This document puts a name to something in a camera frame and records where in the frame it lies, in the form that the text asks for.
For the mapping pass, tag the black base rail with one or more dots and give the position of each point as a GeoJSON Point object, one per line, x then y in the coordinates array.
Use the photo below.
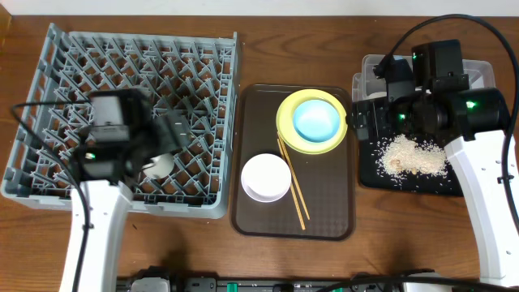
{"type": "Point", "coordinates": [209, 282]}

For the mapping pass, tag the brown plastic serving tray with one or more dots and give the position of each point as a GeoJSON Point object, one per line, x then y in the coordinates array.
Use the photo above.
{"type": "Point", "coordinates": [327, 180]}

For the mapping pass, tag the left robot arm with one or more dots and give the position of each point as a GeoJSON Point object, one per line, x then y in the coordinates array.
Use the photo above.
{"type": "Point", "coordinates": [123, 141]}

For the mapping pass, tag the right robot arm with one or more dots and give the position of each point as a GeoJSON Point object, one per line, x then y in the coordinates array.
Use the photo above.
{"type": "Point", "coordinates": [486, 168]}

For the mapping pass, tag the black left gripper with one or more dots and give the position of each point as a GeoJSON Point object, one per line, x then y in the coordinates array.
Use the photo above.
{"type": "Point", "coordinates": [171, 132]}

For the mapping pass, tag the small white cup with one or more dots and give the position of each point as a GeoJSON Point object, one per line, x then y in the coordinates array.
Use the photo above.
{"type": "Point", "coordinates": [159, 167]}

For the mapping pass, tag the grey plastic dish rack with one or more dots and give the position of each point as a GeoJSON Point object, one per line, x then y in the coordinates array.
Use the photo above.
{"type": "Point", "coordinates": [195, 77]}

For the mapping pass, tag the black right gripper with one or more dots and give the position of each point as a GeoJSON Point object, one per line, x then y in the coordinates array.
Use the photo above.
{"type": "Point", "coordinates": [378, 109]}

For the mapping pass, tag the yellow round plate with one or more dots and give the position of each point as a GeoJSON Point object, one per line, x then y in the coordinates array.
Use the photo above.
{"type": "Point", "coordinates": [284, 121]}

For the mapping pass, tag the left wooden chopstick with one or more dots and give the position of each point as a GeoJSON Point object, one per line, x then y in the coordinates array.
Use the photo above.
{"type": "Point", "coordinates": [292, 188]}

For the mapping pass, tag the light blue bowl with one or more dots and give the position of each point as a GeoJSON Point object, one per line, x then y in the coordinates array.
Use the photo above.
{"type": "Point", "coordinates": [316, 121]}

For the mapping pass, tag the black rectangular tray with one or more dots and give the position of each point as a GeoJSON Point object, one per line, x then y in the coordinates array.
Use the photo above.
{"type": "Point", "coordinates": [405, 186]}

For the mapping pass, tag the pink shallow bowl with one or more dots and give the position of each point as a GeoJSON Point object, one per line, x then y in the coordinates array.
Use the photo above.
{"type": "Point", "coordinates": [265, 178]}

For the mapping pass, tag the clear plastic waste bin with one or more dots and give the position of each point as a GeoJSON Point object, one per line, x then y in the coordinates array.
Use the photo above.
{"type": "Point", "coordinates": [366, 86]}

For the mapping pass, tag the spilled rice pile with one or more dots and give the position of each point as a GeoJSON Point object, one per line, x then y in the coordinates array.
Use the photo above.
{"type": "Point", "coordinates": [401, 156]}

